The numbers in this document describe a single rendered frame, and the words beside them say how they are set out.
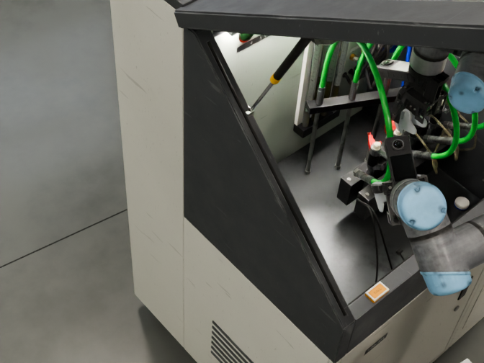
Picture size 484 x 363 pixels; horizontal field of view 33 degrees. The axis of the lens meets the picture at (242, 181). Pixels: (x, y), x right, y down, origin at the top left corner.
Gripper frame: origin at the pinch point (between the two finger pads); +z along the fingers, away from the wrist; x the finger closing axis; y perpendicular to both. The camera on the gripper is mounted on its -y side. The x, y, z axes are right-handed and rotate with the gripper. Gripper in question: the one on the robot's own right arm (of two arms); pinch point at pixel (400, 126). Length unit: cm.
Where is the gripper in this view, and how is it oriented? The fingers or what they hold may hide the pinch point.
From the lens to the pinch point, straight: 196.0
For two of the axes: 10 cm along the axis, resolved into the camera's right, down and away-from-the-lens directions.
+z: -0.5, 6.5, 7.6
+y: 6.6, 5.9, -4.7
